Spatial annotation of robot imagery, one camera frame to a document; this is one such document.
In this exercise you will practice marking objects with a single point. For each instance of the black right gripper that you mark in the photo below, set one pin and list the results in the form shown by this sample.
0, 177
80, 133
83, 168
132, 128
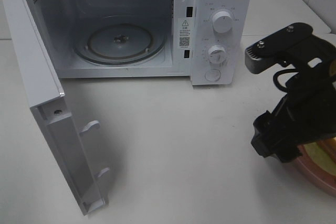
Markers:
305, 114

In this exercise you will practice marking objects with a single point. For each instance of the sandwich with ham and cheese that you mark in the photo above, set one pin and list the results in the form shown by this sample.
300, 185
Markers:
322, 153

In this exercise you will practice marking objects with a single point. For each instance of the pink round plate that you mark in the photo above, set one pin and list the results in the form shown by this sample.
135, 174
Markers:
313, 173

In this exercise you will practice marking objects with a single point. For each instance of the round door release button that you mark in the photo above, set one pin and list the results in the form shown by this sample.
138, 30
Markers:
212, 75

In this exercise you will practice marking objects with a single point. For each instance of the white timer knob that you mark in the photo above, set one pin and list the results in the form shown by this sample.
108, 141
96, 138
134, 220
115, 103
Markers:
217, 54

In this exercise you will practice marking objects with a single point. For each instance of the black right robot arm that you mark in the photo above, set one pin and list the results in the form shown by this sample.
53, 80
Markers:
307, 54

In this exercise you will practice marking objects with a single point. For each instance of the upper white power knob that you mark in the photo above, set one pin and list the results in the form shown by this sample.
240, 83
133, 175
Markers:
222, 21

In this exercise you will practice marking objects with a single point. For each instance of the white microwave oven body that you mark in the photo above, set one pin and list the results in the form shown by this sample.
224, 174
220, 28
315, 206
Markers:
65, 18

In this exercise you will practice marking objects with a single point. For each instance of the white warning sticker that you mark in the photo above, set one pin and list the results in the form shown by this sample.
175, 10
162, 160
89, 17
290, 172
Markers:
184, 31

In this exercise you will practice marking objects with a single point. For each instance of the glass microwave turntable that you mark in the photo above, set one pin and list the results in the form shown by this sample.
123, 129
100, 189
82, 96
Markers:
122, 40

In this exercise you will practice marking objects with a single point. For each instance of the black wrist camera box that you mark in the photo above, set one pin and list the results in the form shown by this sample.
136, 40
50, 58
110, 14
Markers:
271, 50

